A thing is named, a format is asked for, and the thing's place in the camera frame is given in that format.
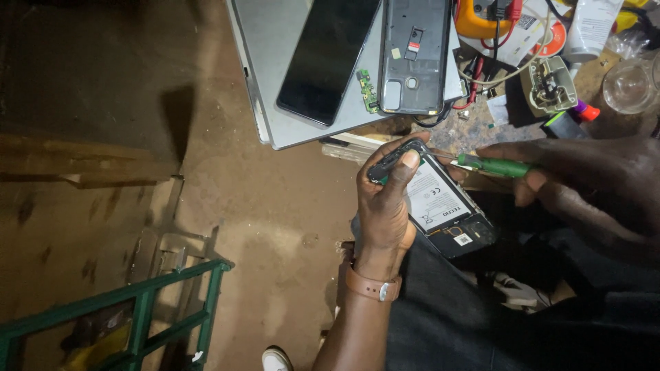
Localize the person's left hand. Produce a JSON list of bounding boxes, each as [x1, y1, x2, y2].
[[355, 131, 432, 281]]

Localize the person's right hand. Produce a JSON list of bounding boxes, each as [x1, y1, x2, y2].
[[474, 135, 660, 261]]

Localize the black smartphone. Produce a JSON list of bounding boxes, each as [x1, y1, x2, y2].
[[366, 138, 499, 260]]

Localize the green handled screwdriver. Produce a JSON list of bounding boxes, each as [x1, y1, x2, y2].
[[427, 151, 535, 179]]

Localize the small black box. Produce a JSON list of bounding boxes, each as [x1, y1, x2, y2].
[[540, 110, 590, 140]]

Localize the purple and orange marker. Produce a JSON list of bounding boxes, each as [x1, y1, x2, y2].
[[569, 99, 601, 124]]

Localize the clear drinking glass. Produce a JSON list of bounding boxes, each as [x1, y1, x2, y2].
[[602, 50, 660, 115]]

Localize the opened white plug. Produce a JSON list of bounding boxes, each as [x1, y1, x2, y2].
[[520, 55, 579, 114]]

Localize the small green circuit board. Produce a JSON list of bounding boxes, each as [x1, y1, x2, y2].
[[357, 68, 381, 114]]

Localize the clear plastic bag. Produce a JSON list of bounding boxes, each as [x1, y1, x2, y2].
[[604, 27, 651, 61]]

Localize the orange and white disc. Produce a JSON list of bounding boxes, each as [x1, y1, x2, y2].
[[540, 20, 568, 58]]

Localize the grey phone back cover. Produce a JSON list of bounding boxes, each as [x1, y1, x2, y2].
[[377, 0, 455, 115]]

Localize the person's dark trousers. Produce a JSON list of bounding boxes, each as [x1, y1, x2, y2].
[[384, 191, 660, 371]]

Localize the white plastic tube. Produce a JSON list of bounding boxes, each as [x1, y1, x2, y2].
[[561, 0, 626, 64]]

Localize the white printed paper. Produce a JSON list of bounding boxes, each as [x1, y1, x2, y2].
[[482, 0, 572, 69]]

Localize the black phone screen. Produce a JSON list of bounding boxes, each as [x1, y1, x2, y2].
[[275, 0, 383, 127]]

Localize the white shoe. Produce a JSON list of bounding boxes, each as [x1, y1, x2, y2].
[[261, 346, 294, 371]]

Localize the grey laptop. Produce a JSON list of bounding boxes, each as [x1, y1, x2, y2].
[[225, 0, 468, 151]]

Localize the yellow multimeter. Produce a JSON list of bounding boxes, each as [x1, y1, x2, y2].
[[454, 0, 523, 40]]

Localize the wooden plank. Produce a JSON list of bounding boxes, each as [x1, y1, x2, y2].
[[0, 133, 182, 190]]

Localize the brown wrist watch strap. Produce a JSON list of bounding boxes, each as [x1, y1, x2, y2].
[[344, 262, 403, 303]]

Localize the black cable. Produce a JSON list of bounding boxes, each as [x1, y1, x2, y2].
[[411, 100, 455, 129]]

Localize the white cable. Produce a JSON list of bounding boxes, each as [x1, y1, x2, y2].
[[458, 5, 553, 86]]

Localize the red probe cable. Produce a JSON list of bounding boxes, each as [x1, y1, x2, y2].
[[453, 0, 524, 110]]

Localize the green metal frame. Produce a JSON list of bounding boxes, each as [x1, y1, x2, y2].
[[0, 259, 234, 371]]

